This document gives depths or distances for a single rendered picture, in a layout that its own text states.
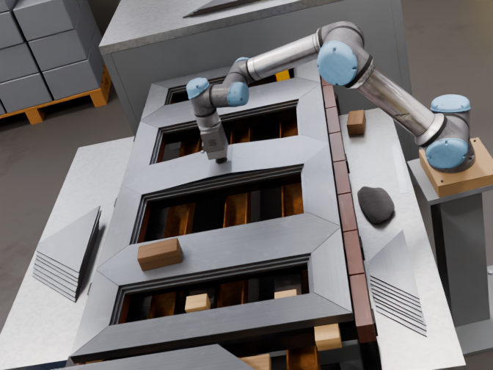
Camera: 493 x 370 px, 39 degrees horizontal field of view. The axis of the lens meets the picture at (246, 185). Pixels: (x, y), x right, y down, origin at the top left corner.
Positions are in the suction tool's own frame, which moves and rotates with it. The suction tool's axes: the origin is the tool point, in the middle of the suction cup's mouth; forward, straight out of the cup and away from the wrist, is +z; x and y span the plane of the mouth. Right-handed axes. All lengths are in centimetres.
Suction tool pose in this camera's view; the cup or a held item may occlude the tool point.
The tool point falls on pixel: (222, 163)
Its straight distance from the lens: 237.6
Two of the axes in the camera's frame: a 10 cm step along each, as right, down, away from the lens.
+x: 9.7, -1.8, -1.7
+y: -0.4, 5.8, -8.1
